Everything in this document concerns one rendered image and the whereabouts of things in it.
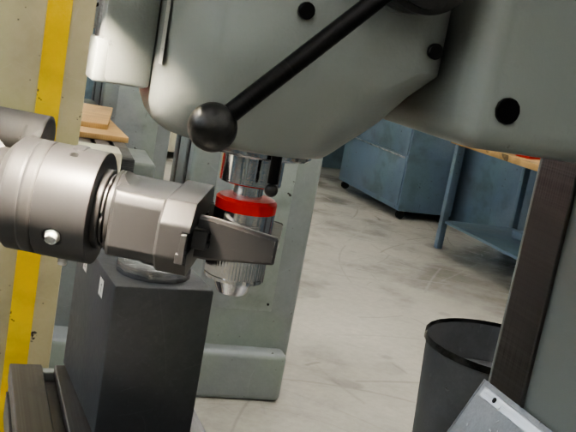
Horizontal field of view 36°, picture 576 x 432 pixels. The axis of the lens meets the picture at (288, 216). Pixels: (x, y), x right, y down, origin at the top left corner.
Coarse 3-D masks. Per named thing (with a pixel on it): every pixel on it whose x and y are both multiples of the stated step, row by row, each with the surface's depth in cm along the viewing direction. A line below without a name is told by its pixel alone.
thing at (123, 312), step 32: (96, 288) 108; (128, 288) 101; (160, 288) 102; (192, 288) 104; (96, 320) 107; (128, 320) 102; (160, 320) 103; (192, 320) 105; (64, 352) 122; (96, 352) 105; (128, 352) 103; (160, 352) 104; (192, 352) 106; (96, 384) 104; (128, 384) 104; (160, 384) 105; (192, 384) 107; (96, 416) 103; (128, 416) 105; (160, 416) 106; (192, 416) 108
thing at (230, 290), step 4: (216, 284) 68; (220, 284) 68; (224, 284) 68; (220, 288) 68; (224, 288) 68; (228, 288) 68; (232, 288) 68; (236, 288) 68; (240, 288) 68; (244, 288) 68; (248, 288) 69; (220, 292) 68; (224, 292) 68; (228, 292) 68; (232, 292) 68; (236, 292) 68; (240, 292) 68; (244, 292) 69; (236, 296) 68
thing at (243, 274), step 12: (216, 216) 67; (228, 216) 66; (240, 216) 66; (252, 216) 66; (252, 228) 66; (264, 228) 67; (216, 264) 67; (228, 264) 67; (240, 264) 67; (252, 264) 67; (216, 276) 67; (228, 276) 67; (240, 276) 67; (252, 276) 67
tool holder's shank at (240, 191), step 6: (234, 186) 67; (240, 186) 67; (234, 192) 67; (240, 192) 67; (246, 192) 67; (252, 192) 67; (258, 192) 67; (246, 198) 67; (252, 198) 67; (258, 198) 67
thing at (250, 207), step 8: (224, 192) 68; (232, 192) 68; (216, 200) 67; (224, 200) 66; (232, 200) 66; (240, 200) 66; (248, 200) 66; (256, 200) 67; (264, 200) 68; (272, 200) 68; (224, 208) 66; (232, 208) 66; (240, 208) 66; (248, 208) 66; (256, 208) 66; (264, 208) 66; (272, 208) 67; (256, 216) 66; (264, 216) 66
